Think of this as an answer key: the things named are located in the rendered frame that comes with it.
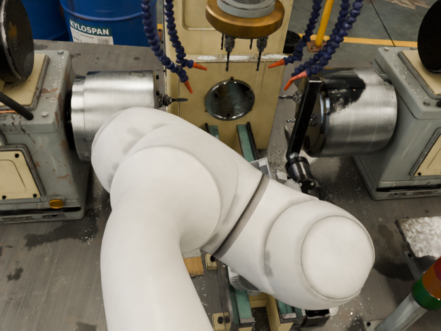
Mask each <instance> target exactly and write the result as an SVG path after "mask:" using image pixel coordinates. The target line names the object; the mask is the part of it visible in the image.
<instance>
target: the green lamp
mask: <svg viewBox="0 0 441 331"><path fill-rule="evenodd" d="M413 294H414V296H415V298H416V300H417V301H418V302H419V303H420V304H421V305H423V306H425V307H427V308H429V309H438V308H441V299H438V298H436V297H434V296H433V295H431V294H430V293H429V292H428V291H427V290H426V288H425V287H424V285H423V275H422V276H421V277H420V278H419V280H418V281H417V282H416V283H415V284H414V286H413Z"/></svg>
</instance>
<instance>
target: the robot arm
mask: <svg viewBox="0 0 441 331"><path fill-rule="evenodd" d="M91 150H92V154H91V162H92V165H93V168H94V171H95V173H96V176H97V177H98V179H99V181H100V182H101V184H102V186H103V187H104V188H105V189H106V190H107V191H108V192H109V193H110V202H111V207H112V212H111V214H110V217H109V219H108V222H107V224H106V228H105V231H104V236H103V239H102V247H101V254H100V270H101V282H102V294H103V300H104V308H105V314H106V322H107V327H108V331H214V330H213V327H212V326H211V323H210V321H209V319H208V317H207V314H206V312H205V310H204V308H203V305H202V304H201V301H200V299H199V296H198V294H197V292H196V289H195V288H194V285H193V283H192V280H191V278H190V275H189V274H188V271H187V269H186V266H185V264H184V261H183V258H182V254H185V253H187V252H191V251H192V250H196V249H198V248H200V249H202V250H203V251H205V252H207V253H209V254H211V255H212V256H214V257H216V258H217V259H218V260H220V265H221V266H223V267H225V266H226V265H227V266H229V267H230V268H231V269H233V270H235V272H237V273H238V274H240V275H241V276H242V277H244V278H245V279H246V280H248V281H249V282H250V283H252V284H253V285H254V286H256V287H257V288H258V289H259V290H260V291H262V292H264V293H267V294H270V295H271V296H273V297H274V298H276V299H278V300H280V301H282V302H284V303H286V304H288V305H290V306H293V307H297V308H300V309H307V310H321V309H330V308H334V307H338V306H340V305H343V304H345V303H347V302H349V301H351V300H353V299H354V298H356V297H357V296H358V295H359V293H360V290H361V289H362V286H363V285H364V283H365V281H366V279H367V277H368V275H369V272H370V271H371V268H372V267H373V264H374V262H375V250H374V247H373V242H372V240H371V237H370V235H369V233H368V231H367V230H366V228H365V227H364V226H363V224H361V222H359V220H357V218H355V217H354V216H353V215H351V214H350V213H349V212H347V211H345V210H344V209H342V208H340V207H338V206H336V205H334V204H331V203H329V202H325V201H321V200H319V199H318V198H316V197H314V196H310V195H307V194H304V193H302V192H299V191H296V190H294V189H292V188H289V187H287V186H285V185H283V184H281V183H279V182H277V181H275V180H273V179H271V178H270V177H268V176H267V175H265V174H264V173H262V172H261V171H259V170H258V169H257V168H255V167H253V166H252V165H251V164H250V163H249V162H248V161H247V160H246V159H244V158H243V157H242V156H241V155H240V154H238V153H237V152H235V151H234V150H232V149H231V148H230V147H228V146H227V145H225V144H224V143H222V142H221V141H219V140H218V139H216V138H214V137H213V136H212V135H210V134H208V133H206V132H205V131H203V130H202V129H200V128H198V127H196V126H195V125H193V124H191V123H189V122H187V121H186V120H184V119H182V118H180V117H178V116H176V115H173V114H170V113H168V112H164V111H161V110H157V109H154V108H147V107H141V106H134V107H130V108H128V109H126V110H121V111H119V112H116V113H115V114H114V115H112V116H111V117H110V118H108V119H107V120H106V121H105V122H104V123H103V125H102V126H101V127H100V129H99V130H98V132H97V134H96V135H95V138H94V141H93V144H92V148H91Z"/></svg>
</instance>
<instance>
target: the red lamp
mask: <svg viewBox="0 0 441 331"><path fill-rule="evenodd" d="M433 269H434V273H435V275H436V277H437V278H438V279H439V280H440V281H441V256H440V257H439V258H438V259H437V260H436V261H435V262H434V266H433Z"/></svg>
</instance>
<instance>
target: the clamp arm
mask: <svg viewBox="0 0 441 331"><path fill-rule="evenodd" d="M321 84H322V81H321V79H320V77H307V79H306V83H305V86H304V90H303V94H302V97H301V101H300V105H299V109H298V112H297V116H296V119H295V123H294V126H293V130H292V134H291V138H290V141H289V145H288V148H287V152H286V155H285V157H286V160H287V161H288V160H289V159H291V158H292V156H291V155H293V156H295V154H296V155H297V156H299V154H300V151H301V148H302V145H303V141H304V139H305V135H306V131H307V129H308V125H309V122H310V119H311V115H312V112H313V109H314V105H315V103H316V99H317V96H318V93H319V90H320V86H321Z"/></svg>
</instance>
